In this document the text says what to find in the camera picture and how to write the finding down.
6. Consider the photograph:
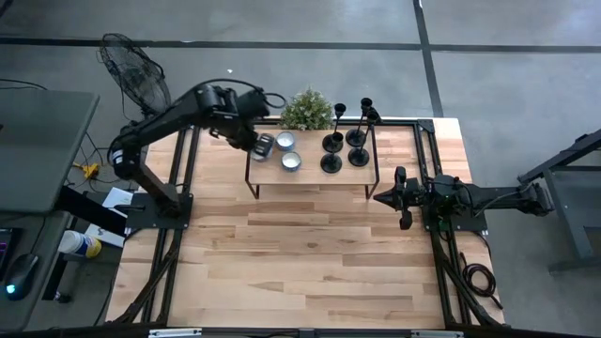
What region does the black wire floor fan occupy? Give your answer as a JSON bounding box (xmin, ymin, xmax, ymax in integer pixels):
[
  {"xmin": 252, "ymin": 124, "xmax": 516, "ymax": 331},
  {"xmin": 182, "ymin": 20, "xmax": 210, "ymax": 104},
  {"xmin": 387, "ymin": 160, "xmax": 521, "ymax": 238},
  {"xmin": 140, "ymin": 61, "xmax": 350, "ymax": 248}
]
[{"xmin": 97, "ymin": 32, "xmax": 173, "ymax": 118}]

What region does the black aluminium table frame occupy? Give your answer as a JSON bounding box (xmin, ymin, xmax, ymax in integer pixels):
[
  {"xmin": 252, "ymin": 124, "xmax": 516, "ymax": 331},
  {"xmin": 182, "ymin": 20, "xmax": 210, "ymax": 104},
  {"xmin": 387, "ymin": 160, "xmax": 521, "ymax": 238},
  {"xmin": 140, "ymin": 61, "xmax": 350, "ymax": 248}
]
[{"xmin": 106, "ymin": 116, "xmax": 507, "ymax": 330}]

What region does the yellow cable connector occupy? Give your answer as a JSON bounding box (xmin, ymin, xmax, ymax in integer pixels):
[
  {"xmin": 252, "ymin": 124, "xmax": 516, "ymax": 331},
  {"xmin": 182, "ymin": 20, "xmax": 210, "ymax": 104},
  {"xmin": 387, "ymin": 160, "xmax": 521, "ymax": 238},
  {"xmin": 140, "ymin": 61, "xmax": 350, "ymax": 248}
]
[{"xmin": 72, "ymin": 161, "xmax": 100, "ymax": 180}]

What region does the green potted plant black pot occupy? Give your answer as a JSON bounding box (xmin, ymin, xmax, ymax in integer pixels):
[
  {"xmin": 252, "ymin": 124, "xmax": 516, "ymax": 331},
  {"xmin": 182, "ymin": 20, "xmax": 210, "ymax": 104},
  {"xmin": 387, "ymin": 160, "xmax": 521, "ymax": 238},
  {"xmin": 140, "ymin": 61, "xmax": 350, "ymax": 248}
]
[{"xmin": 280, "ymin": 86, "xmax": 335, "ymax": 131}]

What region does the dark grey table leg frame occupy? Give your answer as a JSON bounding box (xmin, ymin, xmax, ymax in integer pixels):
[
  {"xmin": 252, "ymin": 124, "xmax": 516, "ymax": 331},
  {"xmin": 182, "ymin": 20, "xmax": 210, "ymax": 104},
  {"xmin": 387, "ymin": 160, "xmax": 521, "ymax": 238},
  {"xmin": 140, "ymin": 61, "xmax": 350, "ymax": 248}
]
[{"xmin": 516, "ymin": 127, "xmax": 601, "ymax": 274}]

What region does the white wipes canister yellow lid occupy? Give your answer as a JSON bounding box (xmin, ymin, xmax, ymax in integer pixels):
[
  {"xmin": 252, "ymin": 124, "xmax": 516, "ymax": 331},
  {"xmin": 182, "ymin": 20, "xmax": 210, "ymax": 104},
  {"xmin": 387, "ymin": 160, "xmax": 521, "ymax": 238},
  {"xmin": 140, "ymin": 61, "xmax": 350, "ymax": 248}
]
[{"xmin": 58, "ymin": 229, "xmax": 103, "ymax": 259}]

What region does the tall black candlestick holder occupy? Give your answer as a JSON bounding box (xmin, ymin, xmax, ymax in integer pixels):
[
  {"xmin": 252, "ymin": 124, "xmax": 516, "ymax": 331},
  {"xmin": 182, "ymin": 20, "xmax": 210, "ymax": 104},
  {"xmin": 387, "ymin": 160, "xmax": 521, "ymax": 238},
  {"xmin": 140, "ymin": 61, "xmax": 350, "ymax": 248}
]
[{"xmin": 347, "ymin": 107, "xmax": 380, "ymax": 168}]

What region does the black computer mouse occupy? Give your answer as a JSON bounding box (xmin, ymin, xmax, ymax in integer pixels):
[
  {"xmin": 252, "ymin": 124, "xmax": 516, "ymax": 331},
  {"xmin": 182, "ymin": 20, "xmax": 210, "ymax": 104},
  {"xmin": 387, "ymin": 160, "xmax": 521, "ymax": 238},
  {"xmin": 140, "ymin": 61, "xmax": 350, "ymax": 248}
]
[{"xmin": 3, "ymin": 253, "xmax": 41, "ymax": 301}]

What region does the short black candlestick holder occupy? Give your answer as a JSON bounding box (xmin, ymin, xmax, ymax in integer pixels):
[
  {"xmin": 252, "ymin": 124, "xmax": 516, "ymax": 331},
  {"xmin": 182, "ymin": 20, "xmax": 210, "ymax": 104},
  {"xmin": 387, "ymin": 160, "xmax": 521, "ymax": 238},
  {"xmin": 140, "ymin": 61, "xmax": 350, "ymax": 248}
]
[{"xmin": 319, "ymin": 131, "xmax": 346, "ymax": 175}]

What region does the coiled dark cable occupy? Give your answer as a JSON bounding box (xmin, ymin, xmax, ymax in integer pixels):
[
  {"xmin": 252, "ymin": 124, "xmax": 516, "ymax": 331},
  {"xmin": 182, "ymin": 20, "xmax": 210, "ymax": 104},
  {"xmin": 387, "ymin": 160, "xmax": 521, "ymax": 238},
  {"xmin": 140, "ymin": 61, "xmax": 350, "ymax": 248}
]
[{"xmin": 461, "ymin": 252, "xmax": 504, "ymax": 311}]

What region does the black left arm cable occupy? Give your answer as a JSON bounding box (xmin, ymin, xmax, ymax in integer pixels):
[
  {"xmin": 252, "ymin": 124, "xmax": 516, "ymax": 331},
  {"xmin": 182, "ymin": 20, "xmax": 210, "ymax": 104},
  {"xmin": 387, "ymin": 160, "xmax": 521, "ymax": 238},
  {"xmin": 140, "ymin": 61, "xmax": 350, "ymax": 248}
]
[{"xmin": 185, "ymin": 77, "xmax": 287, "ymax": 110}]

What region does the wooden shelf black metal frame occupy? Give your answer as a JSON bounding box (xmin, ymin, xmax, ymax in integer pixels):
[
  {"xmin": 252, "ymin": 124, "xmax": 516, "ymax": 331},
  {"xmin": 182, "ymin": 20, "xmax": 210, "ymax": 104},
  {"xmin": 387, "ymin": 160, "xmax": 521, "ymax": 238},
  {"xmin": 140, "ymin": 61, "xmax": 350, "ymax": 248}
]
[{"xmin": 243, "ymin": 122, "xmax": 381, "ymax": 201}]

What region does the grey desk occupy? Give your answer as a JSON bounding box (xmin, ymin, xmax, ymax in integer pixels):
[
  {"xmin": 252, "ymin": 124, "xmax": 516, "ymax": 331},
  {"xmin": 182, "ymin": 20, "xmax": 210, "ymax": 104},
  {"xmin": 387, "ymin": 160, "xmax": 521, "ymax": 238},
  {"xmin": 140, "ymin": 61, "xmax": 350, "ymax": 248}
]
[
  {"xmin": 0, "ymin": 210, "xmax": 71, "ymax": 332},
  {"xmin": 0, "ymin": 88, "xmax": 100, "ymax": 215}
]

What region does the orange patterned candle tin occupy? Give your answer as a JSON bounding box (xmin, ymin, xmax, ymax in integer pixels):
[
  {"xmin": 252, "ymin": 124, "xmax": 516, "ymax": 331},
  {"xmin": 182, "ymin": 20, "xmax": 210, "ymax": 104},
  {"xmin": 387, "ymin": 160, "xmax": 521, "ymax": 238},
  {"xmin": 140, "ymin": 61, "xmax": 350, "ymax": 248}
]
[{"xmin": 250, "ymin": 140, "xmax": 276, "ymax": 164}]

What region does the dark blue patterned candle tin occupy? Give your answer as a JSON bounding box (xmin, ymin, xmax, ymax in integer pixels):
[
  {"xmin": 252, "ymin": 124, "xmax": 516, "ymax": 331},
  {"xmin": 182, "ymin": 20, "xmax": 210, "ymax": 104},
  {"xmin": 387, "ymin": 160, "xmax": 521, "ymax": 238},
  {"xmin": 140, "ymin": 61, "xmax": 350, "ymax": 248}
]
[{"xmin": 280, "ymin": 150, "xmax": 303, "ymax": 173}]

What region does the white paper sheet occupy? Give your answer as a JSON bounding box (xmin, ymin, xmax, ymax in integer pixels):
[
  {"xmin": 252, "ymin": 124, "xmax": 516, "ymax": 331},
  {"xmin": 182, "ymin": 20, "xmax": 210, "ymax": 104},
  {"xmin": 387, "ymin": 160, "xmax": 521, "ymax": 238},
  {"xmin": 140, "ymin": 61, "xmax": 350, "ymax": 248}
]
[
  {"xmin": 84, "ymin": 223, "xmax": 126, "ymax": 249},
  {"xmin": 101, "ymin": 186, "xmax": 135, "ymax": 210}
]

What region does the black keyboard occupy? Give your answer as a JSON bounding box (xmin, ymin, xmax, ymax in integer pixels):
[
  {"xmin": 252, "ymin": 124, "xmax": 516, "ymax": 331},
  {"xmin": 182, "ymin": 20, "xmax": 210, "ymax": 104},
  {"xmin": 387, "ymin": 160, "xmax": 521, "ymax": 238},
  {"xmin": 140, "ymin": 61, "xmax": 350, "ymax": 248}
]
[{"xmin": 0, "ymin": 227, "xmax": 23, "ymax": 278}]

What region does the silver bracket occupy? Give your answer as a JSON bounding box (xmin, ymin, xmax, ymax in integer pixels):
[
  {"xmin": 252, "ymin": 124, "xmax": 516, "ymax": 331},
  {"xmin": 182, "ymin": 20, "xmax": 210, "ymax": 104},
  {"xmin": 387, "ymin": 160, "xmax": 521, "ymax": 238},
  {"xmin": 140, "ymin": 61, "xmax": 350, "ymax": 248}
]
[
  {"xmin": 147, "ymin": 328, "xmax": 203, "ymax": 338},
  {"xmin": 410, "ymin": 330, "xmax": 465, "ymax": 338}
]

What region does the light blue patterned candle tin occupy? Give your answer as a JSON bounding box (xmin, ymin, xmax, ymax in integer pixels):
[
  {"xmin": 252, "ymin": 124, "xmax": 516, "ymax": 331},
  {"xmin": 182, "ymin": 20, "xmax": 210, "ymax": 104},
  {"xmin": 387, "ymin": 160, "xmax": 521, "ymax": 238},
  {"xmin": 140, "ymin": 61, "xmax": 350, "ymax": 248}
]
[{"xmin": 274, "ymin": 131, "xmax": 297, "ymax": 152}]

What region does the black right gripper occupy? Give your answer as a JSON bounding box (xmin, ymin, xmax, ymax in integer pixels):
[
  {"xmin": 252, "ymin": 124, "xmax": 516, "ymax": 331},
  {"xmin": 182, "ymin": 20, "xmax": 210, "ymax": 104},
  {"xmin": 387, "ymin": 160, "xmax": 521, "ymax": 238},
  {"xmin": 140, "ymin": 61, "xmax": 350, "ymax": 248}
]
[{"xmin": 374, "ymin": 166, "xmax": 427, "ymax": 231}]

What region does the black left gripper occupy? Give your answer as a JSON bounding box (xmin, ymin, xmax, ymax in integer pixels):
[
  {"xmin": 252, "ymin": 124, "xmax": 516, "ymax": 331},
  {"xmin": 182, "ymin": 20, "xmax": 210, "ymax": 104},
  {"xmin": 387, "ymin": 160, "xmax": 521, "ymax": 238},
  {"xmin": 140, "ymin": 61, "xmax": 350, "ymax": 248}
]
[{"xmin": 209, "ymin": 111, "xmax": 276, "ymax": 162}]

